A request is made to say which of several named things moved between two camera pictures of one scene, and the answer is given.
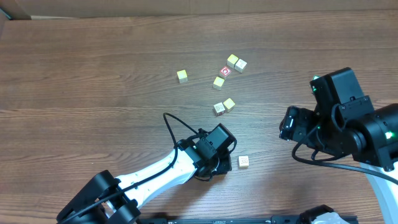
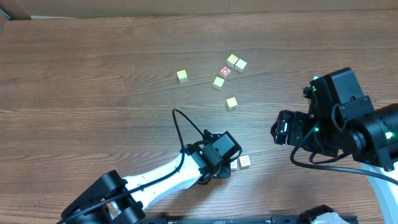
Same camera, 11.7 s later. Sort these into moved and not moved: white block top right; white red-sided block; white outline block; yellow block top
Moved: white red-sided block
Not moved: white outline block; white block top right; yellow block top
